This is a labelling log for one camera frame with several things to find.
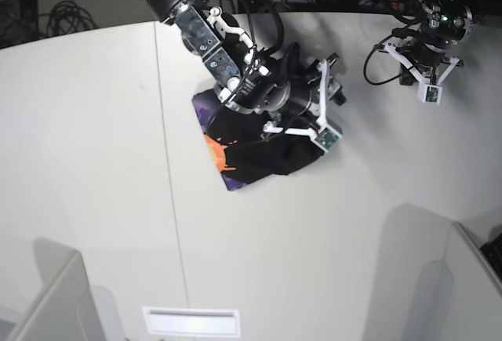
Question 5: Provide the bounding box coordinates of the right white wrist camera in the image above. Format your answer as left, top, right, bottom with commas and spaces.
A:
315, 125, 341, 151

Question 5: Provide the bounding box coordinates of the white left partition panel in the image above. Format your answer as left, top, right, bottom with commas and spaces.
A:
1, 252, 107, 340

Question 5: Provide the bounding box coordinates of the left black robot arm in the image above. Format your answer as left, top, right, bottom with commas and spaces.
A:
392, 0, 473, 86

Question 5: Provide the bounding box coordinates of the black keyboard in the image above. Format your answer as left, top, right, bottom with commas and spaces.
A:
481, 234, 502, 279

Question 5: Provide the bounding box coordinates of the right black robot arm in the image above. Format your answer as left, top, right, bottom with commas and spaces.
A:
144, 0, 346, 151

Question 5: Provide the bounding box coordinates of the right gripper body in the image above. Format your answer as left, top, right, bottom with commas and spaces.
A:
262, 53, 347, 140

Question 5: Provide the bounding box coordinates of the black T-shirt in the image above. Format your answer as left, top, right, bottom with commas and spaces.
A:
192, 89, 325, 191

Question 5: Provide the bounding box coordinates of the white right partition panel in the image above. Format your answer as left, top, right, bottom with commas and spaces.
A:
439, 223, 501, 340

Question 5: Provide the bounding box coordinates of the white partition panel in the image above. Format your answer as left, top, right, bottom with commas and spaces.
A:
1, 252, 107, 340
439, 223, 501, 340

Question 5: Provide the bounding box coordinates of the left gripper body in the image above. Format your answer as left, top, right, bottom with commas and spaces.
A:
384, 38, 464, 87

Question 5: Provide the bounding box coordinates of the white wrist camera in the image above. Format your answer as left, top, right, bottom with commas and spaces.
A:
315, 125, 341, 151
418, 82, 442, 104

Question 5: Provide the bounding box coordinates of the black coiled cable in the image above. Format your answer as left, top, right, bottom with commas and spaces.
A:
45, 0, 99, 38

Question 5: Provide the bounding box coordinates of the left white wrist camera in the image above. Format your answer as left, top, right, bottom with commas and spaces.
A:
418, 82, 442, 104

